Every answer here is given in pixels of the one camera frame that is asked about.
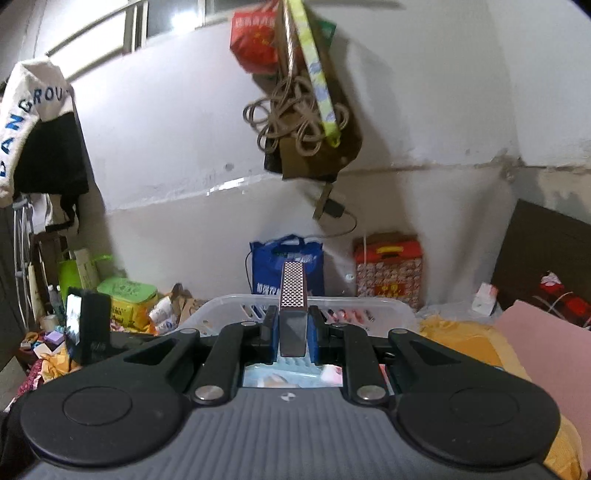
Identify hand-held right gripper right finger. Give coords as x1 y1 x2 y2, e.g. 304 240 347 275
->
305 305 485 402

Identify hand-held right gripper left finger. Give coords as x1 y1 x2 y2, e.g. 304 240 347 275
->
108 305 281 407

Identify clear plastic basket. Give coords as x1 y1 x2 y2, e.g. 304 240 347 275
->
178 293 419 344

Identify light green bag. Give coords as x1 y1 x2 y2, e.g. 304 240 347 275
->
58 254 114 301

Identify white snack packet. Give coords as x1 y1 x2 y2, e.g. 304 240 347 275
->
148 295 174 333

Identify blue tote bag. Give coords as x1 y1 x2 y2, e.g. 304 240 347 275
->
249 234 325 296

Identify brown printed paper bag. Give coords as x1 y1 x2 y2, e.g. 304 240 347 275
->
171 284 208 319

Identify red patterned gift box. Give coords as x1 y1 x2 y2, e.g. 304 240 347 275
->
353 232 424 311

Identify orange quilt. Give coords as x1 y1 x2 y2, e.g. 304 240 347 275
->
418 314 585 480

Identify white and black jacket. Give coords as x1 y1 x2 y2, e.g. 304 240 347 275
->
0 60 90 208

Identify brown hanging bag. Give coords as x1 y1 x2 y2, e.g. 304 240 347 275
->
252 0 363 182

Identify small white box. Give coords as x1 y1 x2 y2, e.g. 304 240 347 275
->
472 282 499 317

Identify pink cloth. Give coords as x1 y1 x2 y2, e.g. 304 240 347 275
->
494 300 591 435

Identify dark wooden headboard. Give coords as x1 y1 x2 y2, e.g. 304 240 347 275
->
490 198 591 328

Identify red and black cloth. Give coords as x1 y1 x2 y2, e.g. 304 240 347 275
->
531 271 591 328

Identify green patterned long box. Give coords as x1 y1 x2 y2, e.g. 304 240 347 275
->
288 0 342 139

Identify red hanging bag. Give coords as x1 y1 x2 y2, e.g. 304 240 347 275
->
230 9 282 75

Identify window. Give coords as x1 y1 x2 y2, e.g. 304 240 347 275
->
46 0 259 70

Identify green box with handle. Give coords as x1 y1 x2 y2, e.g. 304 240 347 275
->
97 276 158 328

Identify black cable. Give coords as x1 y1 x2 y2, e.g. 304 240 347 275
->
245 212 358 296

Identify beige rope coil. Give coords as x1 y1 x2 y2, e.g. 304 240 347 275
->
243 0 352 158

